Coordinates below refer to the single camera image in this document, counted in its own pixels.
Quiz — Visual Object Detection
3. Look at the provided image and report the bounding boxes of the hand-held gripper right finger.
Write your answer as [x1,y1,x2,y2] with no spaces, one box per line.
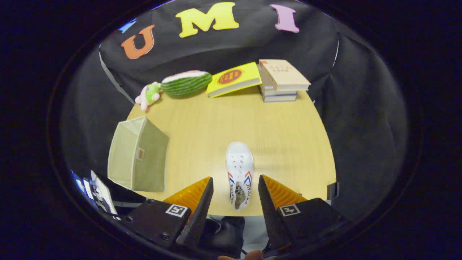
[258,175,349,251]

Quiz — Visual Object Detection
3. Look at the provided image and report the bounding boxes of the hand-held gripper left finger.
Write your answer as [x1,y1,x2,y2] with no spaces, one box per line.
[125,177,214,250]

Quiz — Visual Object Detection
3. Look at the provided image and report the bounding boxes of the white striped canvas shoe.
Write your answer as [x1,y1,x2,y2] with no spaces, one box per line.
[226,142,254,211]

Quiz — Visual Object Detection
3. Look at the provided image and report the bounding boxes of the beige fabric storage box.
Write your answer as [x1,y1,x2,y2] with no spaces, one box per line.
[108,116,170,192]

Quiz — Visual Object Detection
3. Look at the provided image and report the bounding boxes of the white flat object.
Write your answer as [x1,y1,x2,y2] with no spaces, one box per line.
[90,170,119,220]

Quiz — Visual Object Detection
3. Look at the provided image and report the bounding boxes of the dark blue grey book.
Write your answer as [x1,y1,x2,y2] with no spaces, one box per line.
[260,85,297,103]

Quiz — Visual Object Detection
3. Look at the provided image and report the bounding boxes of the blue printed packaging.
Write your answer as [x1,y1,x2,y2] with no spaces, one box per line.
[71,170,95,206]

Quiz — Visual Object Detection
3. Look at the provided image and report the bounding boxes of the thin grey book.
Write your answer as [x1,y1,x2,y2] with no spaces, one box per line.
[258,65,298,96]

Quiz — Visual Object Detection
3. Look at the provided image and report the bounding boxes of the watermelon slice plush toy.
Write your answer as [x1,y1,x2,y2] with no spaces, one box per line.
[161,70,213,97]

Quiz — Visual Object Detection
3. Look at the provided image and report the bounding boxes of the pink and green plush toy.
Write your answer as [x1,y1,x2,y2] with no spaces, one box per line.
[135,82,162,111]

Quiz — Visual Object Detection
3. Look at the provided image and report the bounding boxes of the yellow book with red circle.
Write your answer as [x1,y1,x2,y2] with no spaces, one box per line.
[206,61,262,98]

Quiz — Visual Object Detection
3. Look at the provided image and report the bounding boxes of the beige book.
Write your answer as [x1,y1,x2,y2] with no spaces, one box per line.
[259,59,311,91]

